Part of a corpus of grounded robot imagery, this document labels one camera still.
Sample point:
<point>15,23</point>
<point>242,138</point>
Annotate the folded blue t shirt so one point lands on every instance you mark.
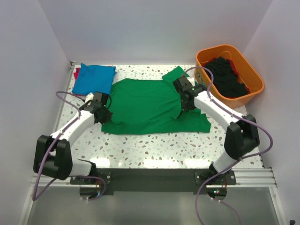
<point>94,78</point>

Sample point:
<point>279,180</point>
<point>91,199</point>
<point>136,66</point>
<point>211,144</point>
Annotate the orange plastic basket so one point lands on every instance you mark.
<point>249,76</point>

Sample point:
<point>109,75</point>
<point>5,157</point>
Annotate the folded red t shirt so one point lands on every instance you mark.
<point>75,74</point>

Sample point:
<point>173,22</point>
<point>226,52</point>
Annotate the green t shirt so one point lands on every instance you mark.
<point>142,107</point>

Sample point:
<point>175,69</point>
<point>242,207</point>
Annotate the aluminium frame rail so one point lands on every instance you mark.
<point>251,177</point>

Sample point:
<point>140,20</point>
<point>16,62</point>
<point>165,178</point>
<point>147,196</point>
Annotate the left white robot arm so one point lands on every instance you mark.
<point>53,155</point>

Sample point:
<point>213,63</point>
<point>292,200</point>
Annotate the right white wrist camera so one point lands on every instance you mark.
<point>192,81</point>

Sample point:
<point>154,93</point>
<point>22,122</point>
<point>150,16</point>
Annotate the black t shirt in basket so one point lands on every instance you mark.
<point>225,80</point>

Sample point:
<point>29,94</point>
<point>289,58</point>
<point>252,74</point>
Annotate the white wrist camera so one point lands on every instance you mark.
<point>89,97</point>
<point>192,81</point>

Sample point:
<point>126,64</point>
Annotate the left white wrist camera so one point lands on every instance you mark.
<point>89,97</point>

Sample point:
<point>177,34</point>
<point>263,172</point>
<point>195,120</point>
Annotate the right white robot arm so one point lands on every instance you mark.
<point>241,135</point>

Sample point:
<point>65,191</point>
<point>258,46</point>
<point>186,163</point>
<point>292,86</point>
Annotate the red garment in basket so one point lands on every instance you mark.
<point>238,75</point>

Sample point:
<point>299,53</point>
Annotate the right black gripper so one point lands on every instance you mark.
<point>184,107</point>

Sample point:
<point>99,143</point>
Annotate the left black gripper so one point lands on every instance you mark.
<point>107,116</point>

